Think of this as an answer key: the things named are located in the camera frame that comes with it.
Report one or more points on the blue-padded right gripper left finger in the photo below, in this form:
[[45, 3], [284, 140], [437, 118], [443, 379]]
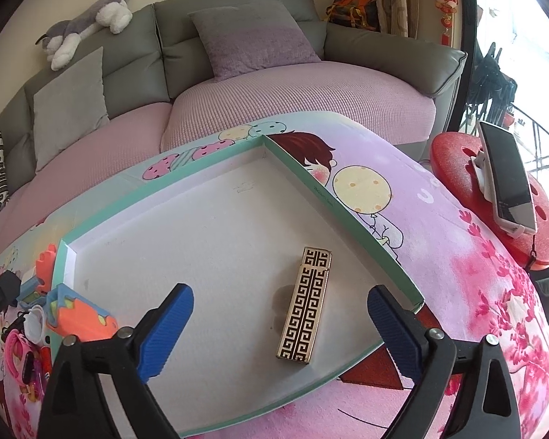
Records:
[[75, 405]]

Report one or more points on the cartoon print pink tablecloth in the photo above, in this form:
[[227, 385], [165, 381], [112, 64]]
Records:
[[471, 284]]

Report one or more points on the smartphone in white clamp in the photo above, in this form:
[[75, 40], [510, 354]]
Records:
[[507, 181]]

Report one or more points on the light grey cushion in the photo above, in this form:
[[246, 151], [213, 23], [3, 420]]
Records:
[[68, 108]]

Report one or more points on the large blue orange utility knife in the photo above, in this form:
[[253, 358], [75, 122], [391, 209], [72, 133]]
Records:
[[37, 282]]

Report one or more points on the mint green shallow tray box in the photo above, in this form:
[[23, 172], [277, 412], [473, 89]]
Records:
[[233, 226]]

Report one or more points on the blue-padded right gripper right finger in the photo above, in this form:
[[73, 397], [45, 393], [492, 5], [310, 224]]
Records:
[[485, 405]]

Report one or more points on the grey sofa with pink cover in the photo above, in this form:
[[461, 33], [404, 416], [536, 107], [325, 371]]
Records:
[[160, 93]]

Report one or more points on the grey white husky plush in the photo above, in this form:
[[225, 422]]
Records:
[[62, 39]]

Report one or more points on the small blue orange utility knife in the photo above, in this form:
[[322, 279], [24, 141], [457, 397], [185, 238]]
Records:
[[69, 313]]

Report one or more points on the purple grey cushion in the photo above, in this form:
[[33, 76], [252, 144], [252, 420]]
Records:
[[254, 36]]

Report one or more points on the red plastic stool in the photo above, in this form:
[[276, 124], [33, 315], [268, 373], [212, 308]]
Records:
[[450, 160]]

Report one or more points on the pink smart watch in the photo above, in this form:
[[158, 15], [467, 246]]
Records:
[[20, 362]]

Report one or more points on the gold black patterned lighter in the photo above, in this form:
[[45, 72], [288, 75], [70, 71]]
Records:
[[306, 304]]

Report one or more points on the white smart watch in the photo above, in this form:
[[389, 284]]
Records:
[[35, 327]]

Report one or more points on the orange yellow decoration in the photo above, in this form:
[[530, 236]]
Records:
[[359, 14]]

